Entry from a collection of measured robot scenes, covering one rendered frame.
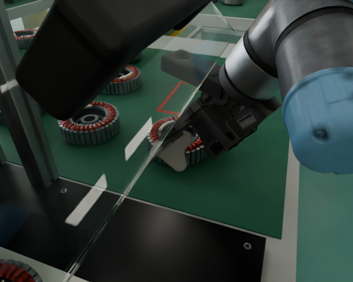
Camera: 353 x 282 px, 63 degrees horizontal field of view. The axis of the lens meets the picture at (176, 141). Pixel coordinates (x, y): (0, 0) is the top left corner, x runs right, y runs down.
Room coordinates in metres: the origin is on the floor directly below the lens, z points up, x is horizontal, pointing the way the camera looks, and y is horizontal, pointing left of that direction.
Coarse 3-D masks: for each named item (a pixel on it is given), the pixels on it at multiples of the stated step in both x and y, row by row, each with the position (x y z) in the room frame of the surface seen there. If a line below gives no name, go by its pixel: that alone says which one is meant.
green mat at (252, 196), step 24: (264, 120) 0.51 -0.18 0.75; (240, 144) 0.43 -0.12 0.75; (264, 144) 0.43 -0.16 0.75; (288, 144) 0.43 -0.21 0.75; (168, 168) 0.36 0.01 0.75; (192, 168) 0.36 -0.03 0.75; (216, 168) 0.36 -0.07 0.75; (240, 168) 0.36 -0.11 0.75; (264, 168) 0.36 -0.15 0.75; (144, 192) 0.31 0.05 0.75; (168, 192) 0.31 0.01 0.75; (192, 192) 0.31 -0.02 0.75; (216, 192) 0.31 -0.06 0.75; (240, 192) 0.31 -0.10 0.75; (264, 192) 0.31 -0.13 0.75; (216, 216) 0.26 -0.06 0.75; (240, 216) 0.26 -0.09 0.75; (264, 216) 0.26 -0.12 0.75
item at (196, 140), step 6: (192, 132) 0.43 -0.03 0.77; (198, 138) 0.40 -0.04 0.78; (192, 144) 0.38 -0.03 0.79; (198, 144) 0.38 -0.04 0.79; (186, 150) 0.37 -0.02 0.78; (192, 150) 0.37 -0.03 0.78; (198, 150) 0.37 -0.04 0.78; (186, 156) 0.36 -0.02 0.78; (192, 156) 0.36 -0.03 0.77; (198, 156) 0.37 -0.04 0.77; (204, 156) 0.38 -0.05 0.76; (162, 162) 0.37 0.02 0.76; (192, 162) 0.36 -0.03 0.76
